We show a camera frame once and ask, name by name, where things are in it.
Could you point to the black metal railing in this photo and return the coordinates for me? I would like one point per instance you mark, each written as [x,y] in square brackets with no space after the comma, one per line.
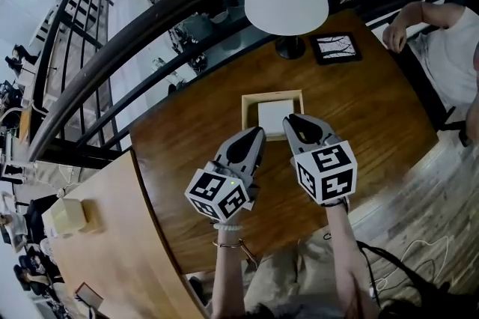
[112,59]

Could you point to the person's beige trousers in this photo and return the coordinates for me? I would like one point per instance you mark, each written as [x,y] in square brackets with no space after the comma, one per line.
[299,272]

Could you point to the gold bangle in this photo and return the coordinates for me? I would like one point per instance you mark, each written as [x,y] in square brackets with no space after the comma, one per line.
[228,245]

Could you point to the beige box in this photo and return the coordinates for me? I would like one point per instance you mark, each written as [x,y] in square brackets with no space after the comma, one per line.
[66,216]

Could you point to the white square box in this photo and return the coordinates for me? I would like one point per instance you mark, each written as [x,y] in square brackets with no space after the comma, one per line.
[271,115]

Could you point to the black chair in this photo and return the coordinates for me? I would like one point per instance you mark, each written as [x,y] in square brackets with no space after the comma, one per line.
[430,96]

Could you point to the black wristband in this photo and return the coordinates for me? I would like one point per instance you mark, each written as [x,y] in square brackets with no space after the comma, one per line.
[335,202]

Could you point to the white coil wristband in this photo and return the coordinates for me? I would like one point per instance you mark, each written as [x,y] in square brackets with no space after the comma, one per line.
[227,227]

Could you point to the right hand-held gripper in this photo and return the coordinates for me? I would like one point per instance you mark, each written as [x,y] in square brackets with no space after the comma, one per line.
[325,175]

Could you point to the person's right forearm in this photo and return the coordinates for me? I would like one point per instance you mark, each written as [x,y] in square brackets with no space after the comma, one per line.
[348,254]

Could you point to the light wooden box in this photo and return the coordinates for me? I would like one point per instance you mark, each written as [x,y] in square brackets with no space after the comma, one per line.
[249,115]

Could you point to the person's left forearm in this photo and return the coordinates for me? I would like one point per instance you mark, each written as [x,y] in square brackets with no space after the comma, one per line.
[228,280]

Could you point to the small framed card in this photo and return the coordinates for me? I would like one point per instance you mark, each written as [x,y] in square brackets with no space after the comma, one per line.
[89,296]

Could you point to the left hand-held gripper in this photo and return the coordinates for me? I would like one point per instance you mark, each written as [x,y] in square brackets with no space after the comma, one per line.
[217,194]

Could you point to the black picture frame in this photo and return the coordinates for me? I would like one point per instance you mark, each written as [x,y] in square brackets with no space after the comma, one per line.
[337,48]

